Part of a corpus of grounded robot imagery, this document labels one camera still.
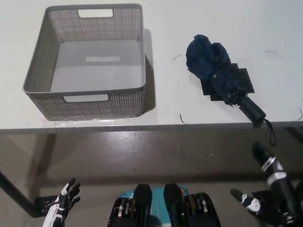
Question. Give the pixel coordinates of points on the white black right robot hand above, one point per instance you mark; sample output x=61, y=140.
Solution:
x=274, y=172

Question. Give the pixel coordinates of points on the black ribbed robot body block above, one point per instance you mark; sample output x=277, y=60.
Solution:
x=127, y=212
x=201, y=212

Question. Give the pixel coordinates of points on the black tape patch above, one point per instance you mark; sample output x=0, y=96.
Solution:
x=243, y=78

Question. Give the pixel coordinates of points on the dark metal table leg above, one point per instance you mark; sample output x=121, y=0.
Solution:
x=16, y=192

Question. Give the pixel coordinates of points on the navy blue folding umbrella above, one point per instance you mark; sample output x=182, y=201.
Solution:
x=213, y=68

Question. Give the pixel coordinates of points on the black floor plate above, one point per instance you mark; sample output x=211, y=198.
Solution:
x=47, y=201

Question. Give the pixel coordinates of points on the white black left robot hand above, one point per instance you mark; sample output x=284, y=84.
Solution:
x=64, y=198

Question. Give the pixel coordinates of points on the grey perforated plastic basket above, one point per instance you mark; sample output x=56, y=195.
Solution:
x=42, y=100

